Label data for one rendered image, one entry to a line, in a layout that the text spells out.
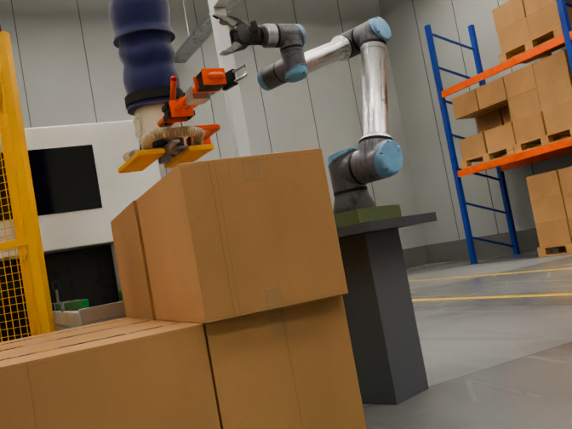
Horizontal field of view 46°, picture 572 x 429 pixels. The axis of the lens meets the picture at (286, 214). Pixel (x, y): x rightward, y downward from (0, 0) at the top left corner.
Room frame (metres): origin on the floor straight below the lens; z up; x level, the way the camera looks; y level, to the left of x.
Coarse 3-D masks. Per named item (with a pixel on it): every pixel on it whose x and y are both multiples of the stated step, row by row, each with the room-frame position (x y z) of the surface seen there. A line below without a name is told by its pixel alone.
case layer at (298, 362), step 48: (48, 336) 2.35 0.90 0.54; (96, 336) 1.89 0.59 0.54; (144, 336) 1.60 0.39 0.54; (192, 336) 1.65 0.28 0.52; (240, 336) 1.70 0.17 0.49; (288, 336) 1.76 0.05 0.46; (336, 336) 1.81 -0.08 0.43; (0, 384) 1.47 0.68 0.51; (48, 384) 1.51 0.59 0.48; (96, 384) 1.55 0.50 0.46; (144, 384) 1.60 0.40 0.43; (192, 384) 1.64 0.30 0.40; (240, 384) 1.69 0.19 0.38; (288, 384) 1.75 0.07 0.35; (336, 384) 1.80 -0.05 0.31
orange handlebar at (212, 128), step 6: (210, 72) 1.96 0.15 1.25; (216, 72) 1.96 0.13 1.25; (222, 72) 1.97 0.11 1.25; (210, 78) 1.96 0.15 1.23; (216, 78) 1.97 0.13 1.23; (222, 78) 1.98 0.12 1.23; (192, 90) 2.08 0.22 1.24; (180, 96) 2.19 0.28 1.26; (180, 102) 2.20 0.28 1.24; (174, 108) 2.26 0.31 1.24; (180, 108) 2.23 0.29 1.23; (186, 108) 2.24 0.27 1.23; (162, 120) 2.41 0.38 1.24; (192, 126) 2.64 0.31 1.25; (198, 126) 2.65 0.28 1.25; (204, 126) 2.67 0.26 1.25; (210, 126) 2.68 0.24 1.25; (216, 126) 2.69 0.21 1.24; (210, 132) 2.76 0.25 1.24; (204, 138) 2.84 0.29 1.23
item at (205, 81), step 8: (200, 72) 1.99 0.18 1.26; (208, 72) 1.96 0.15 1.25; (224, 72) 1.99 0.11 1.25; (200, 80) 2.01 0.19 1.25; (208, 80) 1.96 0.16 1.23; (216, 80) 1.98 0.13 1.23; (224, 80) 1.99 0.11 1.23; (200, 88) 2.00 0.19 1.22; (208, 88) 2.00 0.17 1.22; (216, 88) 2.02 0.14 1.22
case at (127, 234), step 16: (128, 208) 2.30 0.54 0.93; (112, 224) 2.69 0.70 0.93; (128, 224) 2.35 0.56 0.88; (128, 240) 2.40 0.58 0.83; (128, 256) 2.46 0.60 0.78; (144, 256) 2.19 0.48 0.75; (128, 272) 2.52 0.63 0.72; (144, 272) 2.20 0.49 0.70; (128, 288) 2.57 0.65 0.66; (144, 288) 2.25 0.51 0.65; (128, 304) 2.63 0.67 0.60; (144, 304) 2.29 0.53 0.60
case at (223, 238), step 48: (192, 192) 1.64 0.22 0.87; (240, 192) 1.69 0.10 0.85; (288, 192) 1.74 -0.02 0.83; (144, 240) 2.16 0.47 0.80; (192, 240) 1.63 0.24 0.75; (240, 240) 1.68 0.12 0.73; (288, 240) 1.73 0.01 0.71; (336, 240) 1.79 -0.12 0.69; (192, 288) 1.69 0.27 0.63; (240, 288) 1.67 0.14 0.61; (288, 288) 1.72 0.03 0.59; (336, 288) 1.78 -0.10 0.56
